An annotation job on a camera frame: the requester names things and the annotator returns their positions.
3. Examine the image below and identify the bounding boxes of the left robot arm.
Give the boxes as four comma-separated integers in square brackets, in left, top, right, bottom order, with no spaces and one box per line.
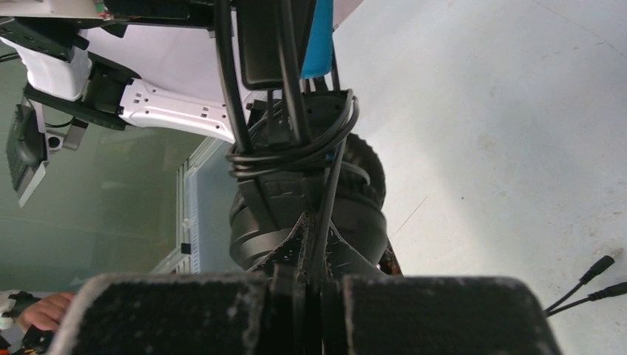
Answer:
[1,1,234,206]

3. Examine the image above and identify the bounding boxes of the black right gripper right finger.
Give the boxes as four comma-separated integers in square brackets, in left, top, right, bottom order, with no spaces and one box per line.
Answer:
[322,230,561,354]

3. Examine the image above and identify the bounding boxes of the blue black headphones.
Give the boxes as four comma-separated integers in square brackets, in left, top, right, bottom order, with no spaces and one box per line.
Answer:
[214,1,389,269]

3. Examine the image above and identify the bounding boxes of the person's hand at edge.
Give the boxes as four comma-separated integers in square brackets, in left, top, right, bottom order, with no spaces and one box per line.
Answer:
[18,292,75,332]

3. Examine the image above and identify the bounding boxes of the black cable with two plugs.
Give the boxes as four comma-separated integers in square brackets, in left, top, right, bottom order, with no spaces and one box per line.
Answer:
[226,90,627,320]

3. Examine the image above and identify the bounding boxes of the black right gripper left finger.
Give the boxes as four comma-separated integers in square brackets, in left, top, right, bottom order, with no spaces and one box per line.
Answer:
[49,214,310,354]

